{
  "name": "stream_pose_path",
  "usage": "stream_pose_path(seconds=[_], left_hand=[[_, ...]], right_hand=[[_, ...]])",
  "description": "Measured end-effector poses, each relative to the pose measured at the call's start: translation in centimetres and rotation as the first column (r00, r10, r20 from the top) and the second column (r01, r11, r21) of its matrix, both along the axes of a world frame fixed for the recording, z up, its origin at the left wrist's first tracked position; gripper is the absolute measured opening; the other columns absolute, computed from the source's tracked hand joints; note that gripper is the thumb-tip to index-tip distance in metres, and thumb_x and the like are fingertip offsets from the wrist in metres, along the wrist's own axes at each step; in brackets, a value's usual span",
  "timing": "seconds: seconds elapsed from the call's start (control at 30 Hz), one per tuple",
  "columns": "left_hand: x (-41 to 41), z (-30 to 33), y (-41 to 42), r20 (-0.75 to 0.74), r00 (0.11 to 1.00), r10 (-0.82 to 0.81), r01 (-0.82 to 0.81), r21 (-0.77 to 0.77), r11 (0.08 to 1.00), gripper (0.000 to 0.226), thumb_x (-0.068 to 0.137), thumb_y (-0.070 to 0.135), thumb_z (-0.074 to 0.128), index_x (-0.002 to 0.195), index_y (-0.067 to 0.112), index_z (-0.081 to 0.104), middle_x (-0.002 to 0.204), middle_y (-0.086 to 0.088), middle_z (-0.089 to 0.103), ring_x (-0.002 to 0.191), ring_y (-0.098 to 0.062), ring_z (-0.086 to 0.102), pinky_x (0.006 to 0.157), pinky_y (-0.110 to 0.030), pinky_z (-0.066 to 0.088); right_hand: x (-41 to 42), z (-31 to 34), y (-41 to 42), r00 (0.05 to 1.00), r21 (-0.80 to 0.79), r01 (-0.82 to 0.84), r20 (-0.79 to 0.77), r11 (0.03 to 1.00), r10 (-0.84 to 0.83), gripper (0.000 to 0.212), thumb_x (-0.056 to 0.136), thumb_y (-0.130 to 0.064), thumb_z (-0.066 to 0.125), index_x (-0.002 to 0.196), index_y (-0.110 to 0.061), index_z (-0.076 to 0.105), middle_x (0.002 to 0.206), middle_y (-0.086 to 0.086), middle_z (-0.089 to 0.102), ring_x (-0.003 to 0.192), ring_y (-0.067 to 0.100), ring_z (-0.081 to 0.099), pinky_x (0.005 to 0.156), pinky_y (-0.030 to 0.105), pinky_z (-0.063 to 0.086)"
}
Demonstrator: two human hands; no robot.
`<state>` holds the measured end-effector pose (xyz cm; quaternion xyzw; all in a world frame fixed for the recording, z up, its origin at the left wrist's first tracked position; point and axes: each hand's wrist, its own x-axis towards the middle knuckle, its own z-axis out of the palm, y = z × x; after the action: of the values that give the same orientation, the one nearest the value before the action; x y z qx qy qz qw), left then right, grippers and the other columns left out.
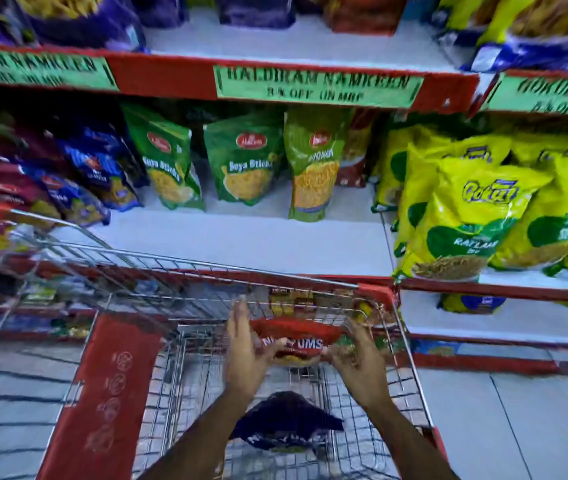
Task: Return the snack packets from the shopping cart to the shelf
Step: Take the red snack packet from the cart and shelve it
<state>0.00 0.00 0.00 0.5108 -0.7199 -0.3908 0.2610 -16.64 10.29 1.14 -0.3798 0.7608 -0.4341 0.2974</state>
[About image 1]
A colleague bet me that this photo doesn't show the person's left hand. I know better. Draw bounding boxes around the person's left hand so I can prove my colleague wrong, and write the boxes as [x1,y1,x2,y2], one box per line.
[223,297,288,403]

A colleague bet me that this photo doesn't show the person's right hand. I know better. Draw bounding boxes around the person's right hand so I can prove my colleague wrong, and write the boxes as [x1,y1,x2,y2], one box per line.
[323,318,395,411]

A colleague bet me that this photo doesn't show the person's right forearm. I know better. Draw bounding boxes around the person's right forearm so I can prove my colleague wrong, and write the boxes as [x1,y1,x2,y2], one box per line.
[361,394,460,480]

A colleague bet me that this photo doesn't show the person's left forearm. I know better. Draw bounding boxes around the person's left forearm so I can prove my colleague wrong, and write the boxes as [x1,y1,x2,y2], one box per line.
[136,390,265,480]

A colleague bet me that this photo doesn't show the yellow and brown snack packet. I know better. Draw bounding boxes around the yellow and brown snack packet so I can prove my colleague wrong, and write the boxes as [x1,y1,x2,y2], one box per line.
[268,289,315,318]

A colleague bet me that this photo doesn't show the dark blue snack packet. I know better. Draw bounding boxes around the dark blue snack packet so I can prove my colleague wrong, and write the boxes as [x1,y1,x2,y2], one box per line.
[229,391,345,453]

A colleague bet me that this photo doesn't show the red-edged white store shelf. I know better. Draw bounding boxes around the red-edged white store shelf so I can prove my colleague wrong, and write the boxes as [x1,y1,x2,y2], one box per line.
[398,290,568,376]
[468,69,568,118]
[46,182,400,291]
[0,9,490,115]
[393,210,568,305]

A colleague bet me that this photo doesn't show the small yellow and blue packet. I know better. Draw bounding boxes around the small yellow and blue packet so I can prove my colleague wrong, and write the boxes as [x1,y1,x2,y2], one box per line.
[438,293,507,315]

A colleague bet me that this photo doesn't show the red cart seat flap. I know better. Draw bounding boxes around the red cart seat flap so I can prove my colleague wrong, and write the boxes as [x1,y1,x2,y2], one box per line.
[36,314,166,480]

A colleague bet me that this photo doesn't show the tall green snack packet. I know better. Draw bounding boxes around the tall green snack packet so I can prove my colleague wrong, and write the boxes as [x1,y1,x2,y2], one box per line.
[283,107,353,223]

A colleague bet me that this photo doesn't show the row of yellow snack packets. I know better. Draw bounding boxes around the row of yellow snack packets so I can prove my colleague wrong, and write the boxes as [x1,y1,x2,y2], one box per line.
[371,121,568,283]

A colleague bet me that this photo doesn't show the red and yellow snack packet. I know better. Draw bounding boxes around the red and yellow snack packet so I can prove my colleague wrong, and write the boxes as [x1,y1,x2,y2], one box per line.
[338,110,380,188]

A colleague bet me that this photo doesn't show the green shelf label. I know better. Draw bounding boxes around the green shelf label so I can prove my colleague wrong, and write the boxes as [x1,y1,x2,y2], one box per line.
[483,75,568,116]
[0,49,119,92]
[212,65,425,110]

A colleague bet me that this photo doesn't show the pile of maroon snack packets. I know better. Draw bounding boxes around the pile of maroon snack packets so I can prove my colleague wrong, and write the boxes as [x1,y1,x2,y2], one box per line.
[0,122,67,223]

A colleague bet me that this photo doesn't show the large red snack packet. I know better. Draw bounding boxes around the large red snack packet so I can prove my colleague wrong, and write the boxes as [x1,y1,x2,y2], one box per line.
[323,0,410,36]

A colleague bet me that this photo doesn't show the yellow and blue snack packet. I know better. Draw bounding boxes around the yellow and blue snack packet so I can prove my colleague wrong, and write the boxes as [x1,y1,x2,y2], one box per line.
[433,0,494,65]
[469,0,568,74]

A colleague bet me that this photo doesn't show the metal wire shopping cart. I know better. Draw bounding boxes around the metal wire shopping cart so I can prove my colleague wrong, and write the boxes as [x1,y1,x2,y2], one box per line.
[0,209,448,480]

